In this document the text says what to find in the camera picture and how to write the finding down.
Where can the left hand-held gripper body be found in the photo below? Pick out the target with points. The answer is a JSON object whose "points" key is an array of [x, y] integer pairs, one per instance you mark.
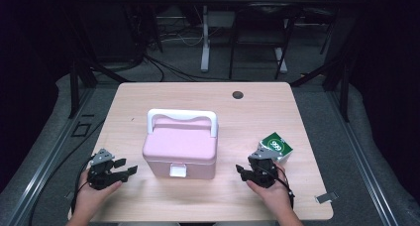
{"points": [[100, 173]]}

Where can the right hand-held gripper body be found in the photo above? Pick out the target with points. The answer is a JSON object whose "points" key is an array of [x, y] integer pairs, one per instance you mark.
{"points": [[264, 173]]}

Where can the green and white carton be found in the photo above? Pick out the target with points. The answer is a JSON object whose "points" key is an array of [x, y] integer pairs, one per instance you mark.
{"points": [[277, 145]]}

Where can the person's right hand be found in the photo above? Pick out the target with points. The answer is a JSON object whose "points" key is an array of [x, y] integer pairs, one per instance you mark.
{"points": [[275, 198]]}

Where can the person's left hand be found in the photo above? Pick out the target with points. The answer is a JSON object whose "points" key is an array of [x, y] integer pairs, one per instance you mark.
{"points": [[90, 199]]}

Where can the grey metal table clamp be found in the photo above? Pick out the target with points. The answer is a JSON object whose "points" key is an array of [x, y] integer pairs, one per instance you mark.
{"points": [[326, 197], [70, 195]]}

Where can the dark round table grommet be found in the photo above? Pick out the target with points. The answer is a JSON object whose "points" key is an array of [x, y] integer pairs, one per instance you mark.
{"points": [[237, 94]]}

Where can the white desk leg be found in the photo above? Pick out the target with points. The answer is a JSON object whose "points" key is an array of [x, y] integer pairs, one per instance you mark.
{"points": [[281, 60], [205, 47]]}

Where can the black chair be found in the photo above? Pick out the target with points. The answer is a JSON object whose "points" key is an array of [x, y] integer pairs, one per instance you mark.
{"points": [[264, 21]]}

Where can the black metal frame post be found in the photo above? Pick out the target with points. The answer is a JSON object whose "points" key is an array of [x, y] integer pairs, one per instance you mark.
{"points": [[345, 93], [74, 87]]}

